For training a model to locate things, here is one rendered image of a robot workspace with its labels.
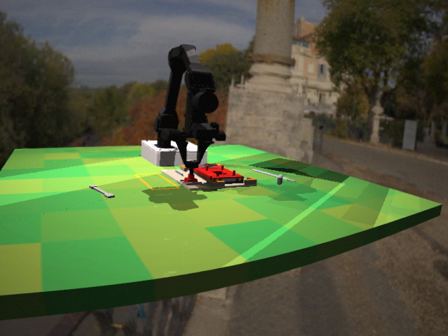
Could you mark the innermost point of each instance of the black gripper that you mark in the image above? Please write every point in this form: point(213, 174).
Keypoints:
point(180, 137)

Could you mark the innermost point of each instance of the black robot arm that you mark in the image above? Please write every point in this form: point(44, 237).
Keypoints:
point(200, 83)

